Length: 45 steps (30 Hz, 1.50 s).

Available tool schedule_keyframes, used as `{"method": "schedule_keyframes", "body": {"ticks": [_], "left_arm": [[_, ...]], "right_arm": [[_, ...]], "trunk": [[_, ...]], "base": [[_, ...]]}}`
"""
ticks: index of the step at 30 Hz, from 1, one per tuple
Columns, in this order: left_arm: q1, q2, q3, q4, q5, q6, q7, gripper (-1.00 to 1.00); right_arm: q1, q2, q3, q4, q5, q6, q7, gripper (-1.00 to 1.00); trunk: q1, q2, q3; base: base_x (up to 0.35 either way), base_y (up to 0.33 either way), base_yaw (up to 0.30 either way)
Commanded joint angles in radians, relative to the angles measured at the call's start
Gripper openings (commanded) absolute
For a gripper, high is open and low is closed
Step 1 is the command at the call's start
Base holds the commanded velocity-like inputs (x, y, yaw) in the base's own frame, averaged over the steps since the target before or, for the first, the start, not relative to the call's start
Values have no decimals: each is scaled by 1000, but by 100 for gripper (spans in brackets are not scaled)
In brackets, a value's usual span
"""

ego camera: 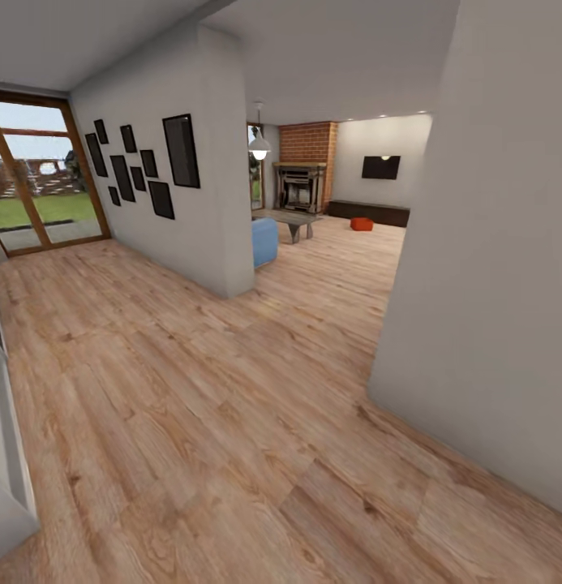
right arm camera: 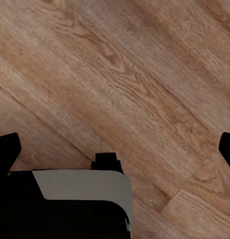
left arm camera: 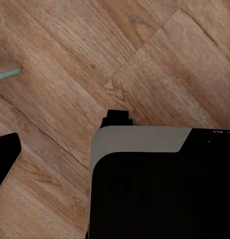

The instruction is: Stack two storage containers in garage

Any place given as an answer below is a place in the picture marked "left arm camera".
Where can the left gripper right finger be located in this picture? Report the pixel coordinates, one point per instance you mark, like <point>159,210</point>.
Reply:
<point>224,146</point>

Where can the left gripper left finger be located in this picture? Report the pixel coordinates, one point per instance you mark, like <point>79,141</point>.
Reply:
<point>10,148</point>

